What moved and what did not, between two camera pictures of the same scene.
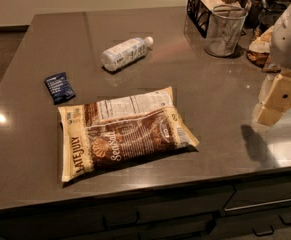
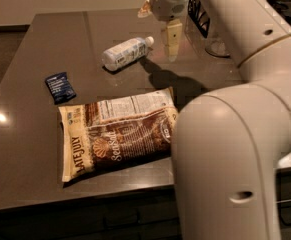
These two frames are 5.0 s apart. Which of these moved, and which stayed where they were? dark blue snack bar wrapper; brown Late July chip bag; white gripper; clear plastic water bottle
Moved: white gripper
Stayed: dark blue snack bar wrapper; clear plastic water bottle; brown Late July chip bag
